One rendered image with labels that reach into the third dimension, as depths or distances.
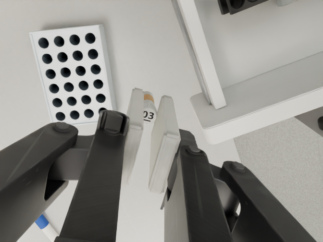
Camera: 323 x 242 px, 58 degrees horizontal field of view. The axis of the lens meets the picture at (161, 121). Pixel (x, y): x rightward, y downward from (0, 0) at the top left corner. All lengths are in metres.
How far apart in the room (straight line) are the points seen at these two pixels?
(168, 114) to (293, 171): 1.36
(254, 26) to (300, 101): 0.11
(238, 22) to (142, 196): 0.30
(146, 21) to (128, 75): 0.08
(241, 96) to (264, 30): 0.08
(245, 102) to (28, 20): 0.29
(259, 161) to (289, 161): 0.14
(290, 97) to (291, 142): 1.15
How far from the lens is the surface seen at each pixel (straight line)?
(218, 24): 0.34
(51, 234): 0.54
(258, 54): 0.35
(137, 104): 0.15
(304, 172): 1.53
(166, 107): 0.16
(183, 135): 0.15
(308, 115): 0.87
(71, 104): 0.40
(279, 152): 1.42
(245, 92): 0.32
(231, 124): 0.26
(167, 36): 0.41
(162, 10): 0.40
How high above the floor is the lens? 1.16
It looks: 70 degrees down
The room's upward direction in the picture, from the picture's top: 174 degrees clockwise
